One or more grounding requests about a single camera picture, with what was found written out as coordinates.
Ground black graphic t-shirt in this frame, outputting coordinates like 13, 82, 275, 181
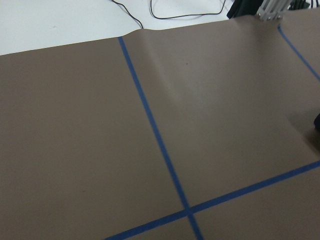
313, 113, 320, 132

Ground black loose desk cable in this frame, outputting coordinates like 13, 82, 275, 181
109, 0, 227, 30

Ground aluminium frame post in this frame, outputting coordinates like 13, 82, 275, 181
256, 0, 291, 21

